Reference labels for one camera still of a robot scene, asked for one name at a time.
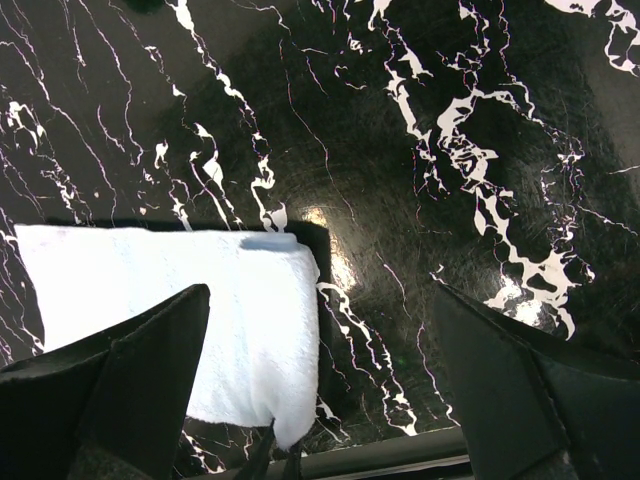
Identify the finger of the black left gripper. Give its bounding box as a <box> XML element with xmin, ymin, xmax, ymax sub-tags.
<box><xmin>234</xmin><ymin>421</ymin><xmax>275</xmax><ymax>480</ymax></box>
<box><xmin>282</xmin><ymin>440</ymin><xmax>303</xmax><ymax>480</ymax></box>

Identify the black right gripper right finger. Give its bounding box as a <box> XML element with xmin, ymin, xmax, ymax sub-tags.
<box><xmin>432</xmin><ymin>285</ymin><xmax>639</xmax><ymax>479</ymax></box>

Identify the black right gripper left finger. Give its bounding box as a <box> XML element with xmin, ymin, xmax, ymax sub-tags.
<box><xmin>1</xmin><ymin>284</ymin><xmax>210</xmax><ymax>479</ymax></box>

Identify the light blue towel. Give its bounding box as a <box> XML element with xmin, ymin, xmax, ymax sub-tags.
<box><xmin>15</xmin><ymin>224</ymin><xmax>320</xmax><ymax>450</ymax></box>

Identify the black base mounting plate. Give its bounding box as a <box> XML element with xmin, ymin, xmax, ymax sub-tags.
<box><xmin>194</xmin><ymin>425</ymin><xmax>471</xmax><ymax>480</ymax></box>

